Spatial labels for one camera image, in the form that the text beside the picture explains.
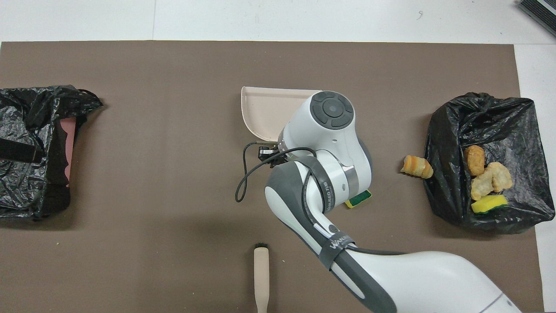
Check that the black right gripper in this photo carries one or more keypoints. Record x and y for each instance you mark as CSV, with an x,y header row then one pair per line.
x,y
266,153

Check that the beige plastic dustpan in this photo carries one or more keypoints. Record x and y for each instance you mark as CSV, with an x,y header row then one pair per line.
x,y
265,108

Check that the beige brush with black bristles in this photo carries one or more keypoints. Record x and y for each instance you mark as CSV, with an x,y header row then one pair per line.
x,y
261,269

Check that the brown cracked toy bread roll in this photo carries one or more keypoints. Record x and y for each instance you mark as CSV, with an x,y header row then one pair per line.
x,y
474,160

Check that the pale yellow toy pastry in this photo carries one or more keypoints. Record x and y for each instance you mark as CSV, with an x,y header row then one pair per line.
x,y
482,184

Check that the orange striped toy croissant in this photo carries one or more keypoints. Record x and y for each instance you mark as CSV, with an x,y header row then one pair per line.
x,y
499,176
417,167

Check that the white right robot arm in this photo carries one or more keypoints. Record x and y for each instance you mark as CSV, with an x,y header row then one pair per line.
x,y
434,278

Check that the black trash bag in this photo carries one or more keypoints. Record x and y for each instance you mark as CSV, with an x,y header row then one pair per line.
x,y
26,108
447,130

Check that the pink bin box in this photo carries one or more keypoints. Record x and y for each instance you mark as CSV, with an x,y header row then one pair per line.
x,y
67,139

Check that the curled yellow green sponge piece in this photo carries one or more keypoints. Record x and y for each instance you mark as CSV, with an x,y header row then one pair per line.
x,y
359,200

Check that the brown table mat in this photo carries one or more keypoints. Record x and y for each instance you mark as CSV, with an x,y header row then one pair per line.
x,y
173,87

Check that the dark ribbed grille device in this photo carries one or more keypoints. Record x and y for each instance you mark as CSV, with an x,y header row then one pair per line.
x,y
541,11

